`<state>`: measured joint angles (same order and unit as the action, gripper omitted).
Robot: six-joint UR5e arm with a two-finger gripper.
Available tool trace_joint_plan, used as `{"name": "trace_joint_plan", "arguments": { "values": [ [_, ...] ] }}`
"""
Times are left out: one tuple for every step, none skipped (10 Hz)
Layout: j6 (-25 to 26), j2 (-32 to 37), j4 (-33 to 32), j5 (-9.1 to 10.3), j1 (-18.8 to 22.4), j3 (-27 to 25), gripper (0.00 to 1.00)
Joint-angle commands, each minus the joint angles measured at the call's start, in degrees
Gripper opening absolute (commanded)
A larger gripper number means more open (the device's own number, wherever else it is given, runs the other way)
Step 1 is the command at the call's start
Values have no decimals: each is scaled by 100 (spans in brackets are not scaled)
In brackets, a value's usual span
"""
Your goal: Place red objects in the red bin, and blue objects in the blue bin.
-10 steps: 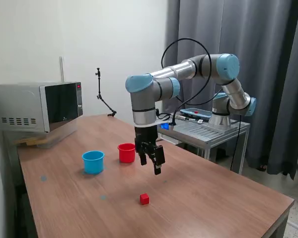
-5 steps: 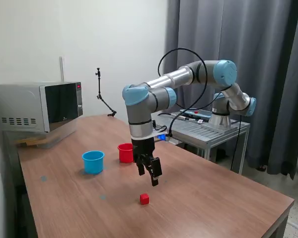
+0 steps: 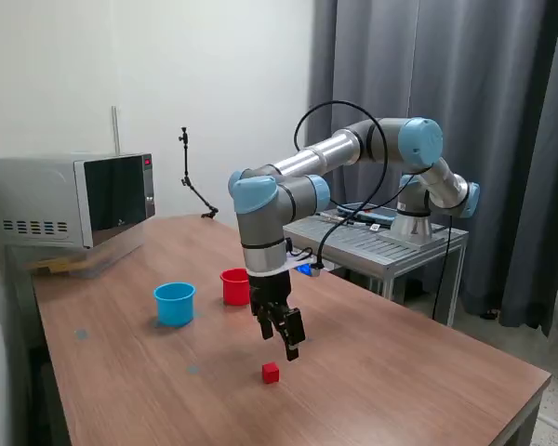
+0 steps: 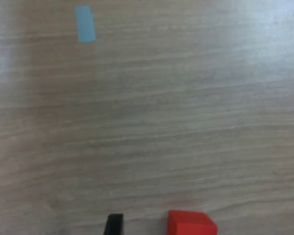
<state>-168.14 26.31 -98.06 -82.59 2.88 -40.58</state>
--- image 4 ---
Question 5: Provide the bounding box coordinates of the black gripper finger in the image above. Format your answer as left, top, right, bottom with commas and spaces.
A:
103, 213, 124, 235

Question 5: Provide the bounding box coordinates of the blue tape piece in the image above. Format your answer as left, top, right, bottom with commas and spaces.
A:
74, 5, 97, 44

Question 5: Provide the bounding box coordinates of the red cube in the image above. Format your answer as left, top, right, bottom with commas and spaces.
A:
167, 210, 219, 235

